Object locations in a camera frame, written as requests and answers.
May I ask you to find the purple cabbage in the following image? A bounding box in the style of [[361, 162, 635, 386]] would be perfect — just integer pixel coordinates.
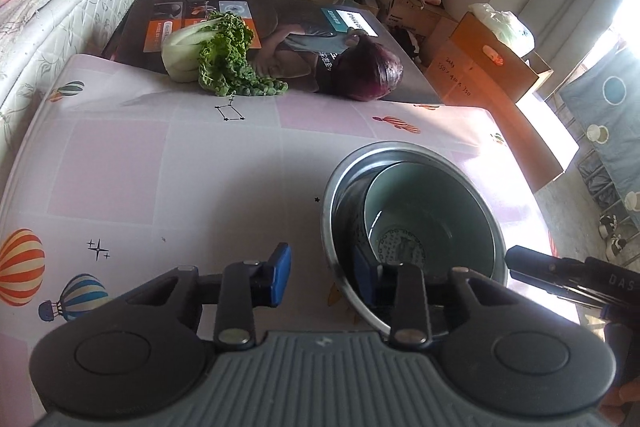
[[331, 32, 404, 102]]

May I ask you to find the green bok choy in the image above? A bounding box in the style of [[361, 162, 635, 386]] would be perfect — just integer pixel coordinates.
[[160, 11, 288, 96]]

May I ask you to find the steel bowl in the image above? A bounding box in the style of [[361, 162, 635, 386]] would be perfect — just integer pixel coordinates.
[[321, 141, 483, 336]]

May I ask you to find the blue circle pattern curtain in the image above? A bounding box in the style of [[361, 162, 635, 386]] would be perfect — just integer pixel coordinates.
[[560, 49, 639, 221]]

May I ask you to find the open brown cardboard box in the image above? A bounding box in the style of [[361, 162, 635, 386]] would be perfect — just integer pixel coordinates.
[[376, 0, 458, 51]]

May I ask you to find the teal ceramic bowl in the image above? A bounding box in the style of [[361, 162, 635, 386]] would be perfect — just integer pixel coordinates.
[[363, 161, 506, 284]]

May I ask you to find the orange cardboard box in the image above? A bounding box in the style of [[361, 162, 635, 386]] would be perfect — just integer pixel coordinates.
[[420, 13, 563, 192]]

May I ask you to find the white plastic bag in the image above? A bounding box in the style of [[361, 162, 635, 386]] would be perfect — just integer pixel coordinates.
[[468, 3, 535, 57]]

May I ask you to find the person's right hand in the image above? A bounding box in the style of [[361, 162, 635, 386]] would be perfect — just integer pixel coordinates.
[[599, 381, 640, 426]]

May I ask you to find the patterned pink tablecloth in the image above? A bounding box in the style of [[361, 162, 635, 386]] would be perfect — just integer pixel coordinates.
[[1, 55, 551, 426]]

